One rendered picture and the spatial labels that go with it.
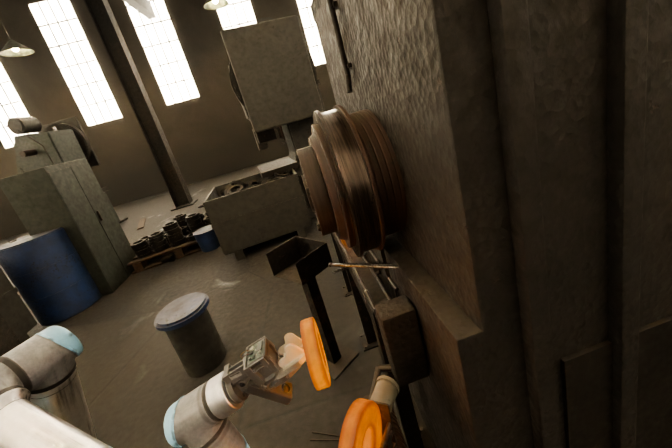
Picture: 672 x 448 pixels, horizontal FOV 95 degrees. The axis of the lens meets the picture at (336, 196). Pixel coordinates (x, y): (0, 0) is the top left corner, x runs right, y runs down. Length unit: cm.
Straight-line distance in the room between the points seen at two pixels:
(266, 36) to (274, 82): 45
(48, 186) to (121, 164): 800
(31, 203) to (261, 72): 269
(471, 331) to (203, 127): 1086
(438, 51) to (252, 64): 311
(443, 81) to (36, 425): 107
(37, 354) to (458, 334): 104
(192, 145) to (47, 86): 423
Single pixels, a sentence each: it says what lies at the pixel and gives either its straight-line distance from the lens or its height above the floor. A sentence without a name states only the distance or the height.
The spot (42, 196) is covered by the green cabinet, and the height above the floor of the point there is 123.
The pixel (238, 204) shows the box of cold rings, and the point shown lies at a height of 61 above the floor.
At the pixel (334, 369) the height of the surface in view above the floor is 1.
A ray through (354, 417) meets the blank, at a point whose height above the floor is 78.
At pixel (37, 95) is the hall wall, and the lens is 1304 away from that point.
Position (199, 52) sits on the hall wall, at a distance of 1136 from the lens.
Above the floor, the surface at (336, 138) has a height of 127.
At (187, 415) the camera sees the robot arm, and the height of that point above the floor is 81.
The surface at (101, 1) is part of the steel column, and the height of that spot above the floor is 431.
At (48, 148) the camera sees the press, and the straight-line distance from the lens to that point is 858.
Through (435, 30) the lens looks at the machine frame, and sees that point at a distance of 53.
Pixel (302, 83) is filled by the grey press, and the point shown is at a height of 163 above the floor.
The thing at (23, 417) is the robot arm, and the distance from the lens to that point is 108.
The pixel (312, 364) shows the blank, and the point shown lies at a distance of 75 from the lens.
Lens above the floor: 136
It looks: 17 degrees down
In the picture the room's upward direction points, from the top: 16 degrees counter-clockwise
